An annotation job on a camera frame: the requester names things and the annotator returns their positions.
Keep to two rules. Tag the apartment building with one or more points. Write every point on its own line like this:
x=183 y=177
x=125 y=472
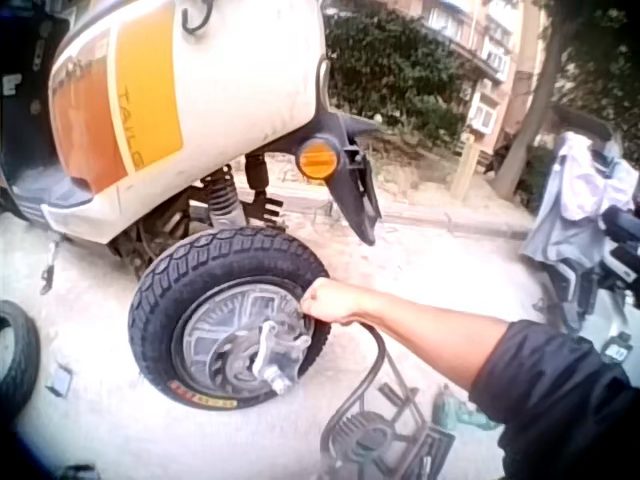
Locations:
x=480 y=50

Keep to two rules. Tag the scooter under grey cover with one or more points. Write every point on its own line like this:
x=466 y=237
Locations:
x=570 y=200

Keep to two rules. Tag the rear shock absorber spring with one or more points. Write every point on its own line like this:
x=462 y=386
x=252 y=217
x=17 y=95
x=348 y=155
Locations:
x=222 y=197

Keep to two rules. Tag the green tool on ground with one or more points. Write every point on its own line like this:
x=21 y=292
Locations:
x=457 y=410

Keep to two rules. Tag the loose black tyre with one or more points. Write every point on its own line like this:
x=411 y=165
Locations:
x=22 y=360

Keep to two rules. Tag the black curled hook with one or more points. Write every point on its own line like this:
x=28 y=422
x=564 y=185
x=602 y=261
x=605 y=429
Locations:
x=192 y=22

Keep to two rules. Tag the black air compressor pump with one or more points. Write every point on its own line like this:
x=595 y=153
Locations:
x=385 y=440

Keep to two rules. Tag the tree trunk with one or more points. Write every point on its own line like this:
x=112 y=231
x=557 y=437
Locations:
x=537 y=100

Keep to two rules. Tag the wooden post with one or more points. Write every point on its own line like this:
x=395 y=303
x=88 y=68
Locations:
x=466 y=167

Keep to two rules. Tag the white and orange scooter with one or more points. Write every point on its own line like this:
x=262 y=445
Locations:
x=225 y=75

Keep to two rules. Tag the scooter rear wheel black tyre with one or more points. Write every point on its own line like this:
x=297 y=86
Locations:
x=165 y=280

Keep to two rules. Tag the small grey box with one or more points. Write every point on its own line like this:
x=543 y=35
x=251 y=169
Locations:
x=60 y=382

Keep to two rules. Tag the green hedge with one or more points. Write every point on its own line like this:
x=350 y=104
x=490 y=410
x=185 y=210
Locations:
x=395 y=70

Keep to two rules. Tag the person's right fingers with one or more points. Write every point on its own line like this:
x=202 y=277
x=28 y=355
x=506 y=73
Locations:
x=312 y=302

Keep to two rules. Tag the person's right hand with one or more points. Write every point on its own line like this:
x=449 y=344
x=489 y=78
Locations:
x=335 y=300

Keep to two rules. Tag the round orange reflector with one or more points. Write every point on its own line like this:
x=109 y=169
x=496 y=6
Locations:
x=318 y=159

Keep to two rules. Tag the black rear mudguard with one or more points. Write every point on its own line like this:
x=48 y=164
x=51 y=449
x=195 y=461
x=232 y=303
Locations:
x=356 y=195

